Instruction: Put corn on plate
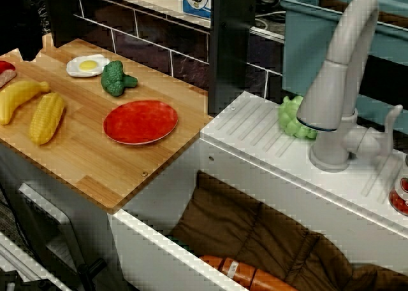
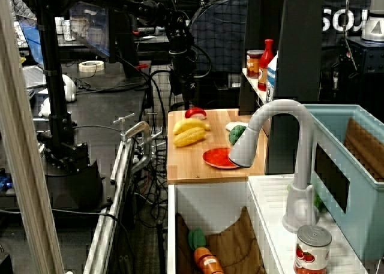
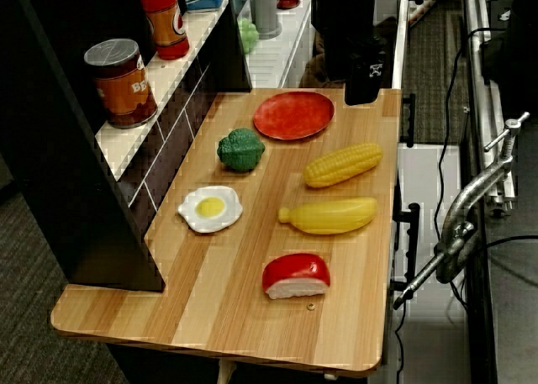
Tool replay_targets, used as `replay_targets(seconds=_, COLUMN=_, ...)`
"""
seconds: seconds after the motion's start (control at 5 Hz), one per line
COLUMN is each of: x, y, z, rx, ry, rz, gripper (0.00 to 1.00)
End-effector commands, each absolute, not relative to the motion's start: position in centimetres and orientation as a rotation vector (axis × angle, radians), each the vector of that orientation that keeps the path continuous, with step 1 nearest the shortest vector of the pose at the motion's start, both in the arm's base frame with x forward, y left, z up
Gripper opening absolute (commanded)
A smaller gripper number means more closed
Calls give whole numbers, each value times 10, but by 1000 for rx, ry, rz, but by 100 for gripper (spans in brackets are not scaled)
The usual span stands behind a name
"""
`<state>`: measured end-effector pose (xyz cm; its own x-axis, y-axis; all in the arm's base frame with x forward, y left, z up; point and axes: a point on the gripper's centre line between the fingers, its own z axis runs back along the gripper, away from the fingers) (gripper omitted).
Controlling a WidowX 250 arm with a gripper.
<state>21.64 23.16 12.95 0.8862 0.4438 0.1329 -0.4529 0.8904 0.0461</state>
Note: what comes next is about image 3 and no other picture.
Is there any red round plate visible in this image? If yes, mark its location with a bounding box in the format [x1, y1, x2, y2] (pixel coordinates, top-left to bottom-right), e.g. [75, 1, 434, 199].
[252, 91, 335, 140]

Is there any metal c-clamp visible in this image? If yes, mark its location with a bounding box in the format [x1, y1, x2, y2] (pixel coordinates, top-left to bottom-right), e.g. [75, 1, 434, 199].
[393, 111, 531, 310]

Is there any light green toy vegetable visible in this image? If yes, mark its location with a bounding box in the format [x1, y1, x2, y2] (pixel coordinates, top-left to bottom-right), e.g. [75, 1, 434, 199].
[237, 17, 261, 55]

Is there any toy fried egg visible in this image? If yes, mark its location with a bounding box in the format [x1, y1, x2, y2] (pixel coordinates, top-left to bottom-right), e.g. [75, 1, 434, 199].
[177, 185, 244, 234]

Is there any yellow toy banana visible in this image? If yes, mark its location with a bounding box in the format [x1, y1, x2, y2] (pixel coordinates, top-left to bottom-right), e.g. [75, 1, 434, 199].
[277, 197, 379, 235]

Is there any white toy sink counter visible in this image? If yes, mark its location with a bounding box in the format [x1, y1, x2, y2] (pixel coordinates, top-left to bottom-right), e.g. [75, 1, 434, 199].
[237, 0, 314, 89]

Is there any red toy ketchup bottle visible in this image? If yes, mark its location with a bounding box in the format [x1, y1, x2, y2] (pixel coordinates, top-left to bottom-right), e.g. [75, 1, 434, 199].
[139, 0, 190, 60]

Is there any orange toy beans can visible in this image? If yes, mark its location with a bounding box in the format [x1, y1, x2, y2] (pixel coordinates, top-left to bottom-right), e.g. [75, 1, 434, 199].
[83, 38, 159, 129]

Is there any long black cable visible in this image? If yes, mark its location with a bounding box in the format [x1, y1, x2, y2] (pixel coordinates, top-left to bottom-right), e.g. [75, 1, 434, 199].
[432, 26, 508, 234]

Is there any aluminium frame rail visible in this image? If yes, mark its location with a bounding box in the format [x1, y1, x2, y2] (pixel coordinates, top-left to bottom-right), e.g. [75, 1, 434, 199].
[462, 0, 519, 213]

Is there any yellow toy corn cob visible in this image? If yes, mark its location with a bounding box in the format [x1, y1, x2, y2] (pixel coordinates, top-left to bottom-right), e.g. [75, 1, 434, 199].
[303, 142, 384, 189]

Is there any red toy sushi piece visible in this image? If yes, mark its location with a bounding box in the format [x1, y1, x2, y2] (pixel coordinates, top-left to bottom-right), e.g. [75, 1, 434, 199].
[261, 252, 331, 300]

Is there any long black drawer handle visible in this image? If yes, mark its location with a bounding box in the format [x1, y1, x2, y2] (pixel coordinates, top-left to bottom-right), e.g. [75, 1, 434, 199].
[397, 203, 421, 285]

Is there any black toy kitchen shelf unit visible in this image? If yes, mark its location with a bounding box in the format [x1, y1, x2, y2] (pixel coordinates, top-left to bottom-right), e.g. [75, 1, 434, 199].
[0, 0, 253, 293]

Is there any black cable under clamp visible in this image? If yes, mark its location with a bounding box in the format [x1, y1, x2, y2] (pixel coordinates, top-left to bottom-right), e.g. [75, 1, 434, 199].
[448, 234, 538, 313]

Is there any short black drawer handle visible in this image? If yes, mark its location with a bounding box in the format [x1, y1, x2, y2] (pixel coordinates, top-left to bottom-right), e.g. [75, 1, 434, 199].
[401, 92, 417, 148]

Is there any green toy broccoli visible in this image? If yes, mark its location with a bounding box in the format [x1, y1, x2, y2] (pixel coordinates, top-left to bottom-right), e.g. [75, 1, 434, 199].
[216, 127, 266, 173]

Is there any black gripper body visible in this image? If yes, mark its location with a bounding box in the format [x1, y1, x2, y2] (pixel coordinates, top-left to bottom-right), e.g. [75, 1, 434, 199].
[321, 33, 388, 82]

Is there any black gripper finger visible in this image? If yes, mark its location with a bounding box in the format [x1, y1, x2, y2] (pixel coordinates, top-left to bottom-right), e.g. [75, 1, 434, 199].
[344, 52, 382, 107]

